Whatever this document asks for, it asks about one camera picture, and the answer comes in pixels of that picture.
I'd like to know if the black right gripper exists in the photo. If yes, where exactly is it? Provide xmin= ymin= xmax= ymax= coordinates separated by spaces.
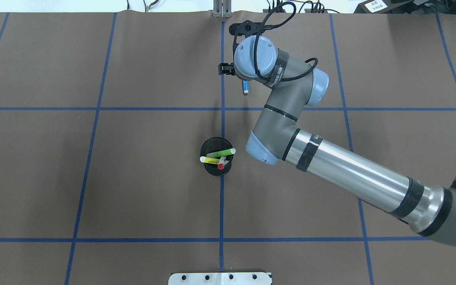
xmin=218 ymin=21 xmax=266 ymax=76

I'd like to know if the blue marker pen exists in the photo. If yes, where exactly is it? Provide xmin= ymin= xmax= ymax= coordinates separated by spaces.
xmin=242 ymin=80 xmax=249 ymax=94

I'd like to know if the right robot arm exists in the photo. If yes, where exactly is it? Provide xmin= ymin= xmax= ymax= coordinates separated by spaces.
xmin=218 ymin=20 xmax=456 ymax=247

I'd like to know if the black mesh pen cup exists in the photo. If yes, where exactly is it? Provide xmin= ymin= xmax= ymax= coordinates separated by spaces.
xmin=200 ymin=137 xmax=236 ymax=177

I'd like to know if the green highlighter pen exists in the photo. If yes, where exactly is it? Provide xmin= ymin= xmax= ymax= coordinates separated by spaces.
xmin=205 ymin=148 xmax=236 ymax=158

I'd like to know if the yellow highlighter pen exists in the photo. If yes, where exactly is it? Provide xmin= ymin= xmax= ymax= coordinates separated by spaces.
xmin=199 ymin=156 xmax=219 ymax=165

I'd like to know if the white red-capped marker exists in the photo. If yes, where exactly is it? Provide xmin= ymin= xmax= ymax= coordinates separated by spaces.
xmin=217 ymin=156 xmax=228 ymax=170

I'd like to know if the black device with label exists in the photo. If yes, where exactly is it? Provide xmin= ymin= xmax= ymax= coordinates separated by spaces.
xmin=353 ymin=0 xmax=414 ymax=14

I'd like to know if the grey aluminium frame post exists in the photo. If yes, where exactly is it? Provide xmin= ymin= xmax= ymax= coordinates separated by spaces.
xmin=212 ymin=0 xmax=233 ymax=19

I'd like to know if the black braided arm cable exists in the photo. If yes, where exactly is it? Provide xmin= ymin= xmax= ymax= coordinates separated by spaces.
xmin=253 ymin=1 xmax=319 ymax=83

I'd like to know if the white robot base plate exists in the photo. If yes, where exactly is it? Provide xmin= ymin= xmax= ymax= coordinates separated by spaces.
xmin=168 ymin=272 xmax=273 ymax=285

